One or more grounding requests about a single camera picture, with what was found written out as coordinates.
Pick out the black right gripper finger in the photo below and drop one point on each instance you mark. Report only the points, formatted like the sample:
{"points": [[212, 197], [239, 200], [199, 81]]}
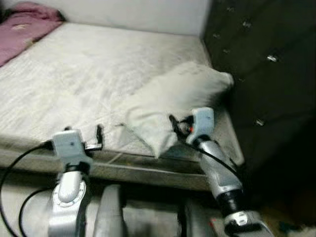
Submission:
{"points": [[174, 126]]}

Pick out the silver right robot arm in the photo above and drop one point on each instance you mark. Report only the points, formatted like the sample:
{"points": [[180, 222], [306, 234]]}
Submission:
{"points": [[217, 170]]}

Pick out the white pillow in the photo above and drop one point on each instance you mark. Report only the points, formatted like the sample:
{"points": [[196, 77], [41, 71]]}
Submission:
{"points": [[168, 98]]}

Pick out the grey robot left leg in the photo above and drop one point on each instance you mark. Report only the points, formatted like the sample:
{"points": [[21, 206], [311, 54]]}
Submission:
{"points": [[111, 212]]}

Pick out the grey robot leg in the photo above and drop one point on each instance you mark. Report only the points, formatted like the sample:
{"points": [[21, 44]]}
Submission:
{"points": [[197, 222], [111, 212]]}

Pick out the white quilted mattress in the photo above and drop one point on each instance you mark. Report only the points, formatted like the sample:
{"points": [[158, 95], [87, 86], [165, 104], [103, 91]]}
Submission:
{"points": [[98, 64]]}

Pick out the black tufted headboard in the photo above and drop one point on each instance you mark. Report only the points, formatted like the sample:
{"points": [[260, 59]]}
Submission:
{"points": [[266, 89]]}

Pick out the grey robot right leg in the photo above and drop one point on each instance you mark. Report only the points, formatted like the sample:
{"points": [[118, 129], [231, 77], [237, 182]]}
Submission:
{"points": [[197, 222]]}

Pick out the pink cartoon print blanket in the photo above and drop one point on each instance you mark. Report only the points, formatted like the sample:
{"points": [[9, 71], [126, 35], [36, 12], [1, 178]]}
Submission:
{"points": [[24, 29]]}

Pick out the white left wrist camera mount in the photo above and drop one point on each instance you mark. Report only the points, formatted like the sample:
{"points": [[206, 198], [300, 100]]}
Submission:
{"points": [[69, 143]]}

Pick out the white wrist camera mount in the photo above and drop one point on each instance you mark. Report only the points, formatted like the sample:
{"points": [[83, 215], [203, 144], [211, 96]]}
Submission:
{"points": [[69, 143], [203, 123]]}

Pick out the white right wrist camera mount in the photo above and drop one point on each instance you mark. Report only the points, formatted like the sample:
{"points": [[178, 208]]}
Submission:
{"points": [[203, 123]]}

